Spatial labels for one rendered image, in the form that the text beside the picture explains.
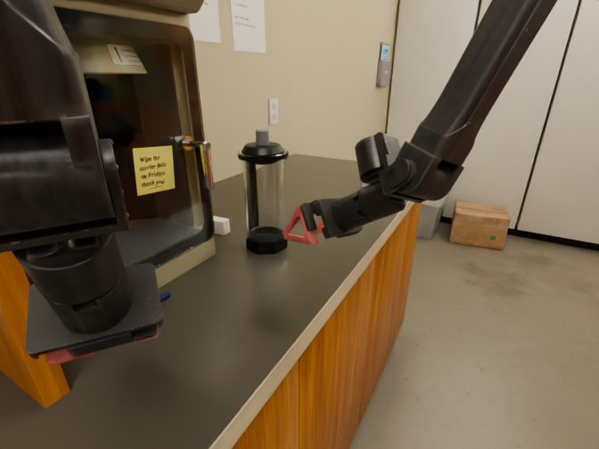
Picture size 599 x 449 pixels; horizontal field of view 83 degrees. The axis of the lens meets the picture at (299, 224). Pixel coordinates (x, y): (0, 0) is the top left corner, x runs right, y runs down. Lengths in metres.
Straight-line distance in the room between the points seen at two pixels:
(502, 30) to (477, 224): 2.69
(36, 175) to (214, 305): 0.47
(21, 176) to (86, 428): 0.36
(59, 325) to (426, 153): 0.43
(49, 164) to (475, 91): 0.42
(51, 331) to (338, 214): 0.40
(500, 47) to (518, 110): 2.82
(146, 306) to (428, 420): 1.48
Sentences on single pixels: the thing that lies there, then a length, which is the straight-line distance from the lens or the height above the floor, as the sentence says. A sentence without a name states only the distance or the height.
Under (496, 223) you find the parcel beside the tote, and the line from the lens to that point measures 3.12.
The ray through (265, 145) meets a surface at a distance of 0.72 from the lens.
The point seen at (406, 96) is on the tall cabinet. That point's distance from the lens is 3.38.
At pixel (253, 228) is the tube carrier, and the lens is 0.76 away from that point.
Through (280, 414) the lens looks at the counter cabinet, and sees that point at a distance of 0.68.
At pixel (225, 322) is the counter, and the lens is 0.59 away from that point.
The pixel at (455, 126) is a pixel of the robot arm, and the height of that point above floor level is 1.26.
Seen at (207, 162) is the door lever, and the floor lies 1.17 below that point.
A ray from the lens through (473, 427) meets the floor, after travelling 1.76.
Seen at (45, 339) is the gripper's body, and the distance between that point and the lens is 0.35.
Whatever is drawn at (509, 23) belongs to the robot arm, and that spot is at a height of 1.37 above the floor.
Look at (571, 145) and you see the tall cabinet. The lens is 3.36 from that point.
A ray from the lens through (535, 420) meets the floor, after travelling 1.90.
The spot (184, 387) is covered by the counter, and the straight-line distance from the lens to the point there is 0.51.
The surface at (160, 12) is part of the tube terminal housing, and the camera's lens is 0.67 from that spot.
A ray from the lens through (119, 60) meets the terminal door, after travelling 0.60.
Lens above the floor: 1.31
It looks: 24 degrees down
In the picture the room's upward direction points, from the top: straight up
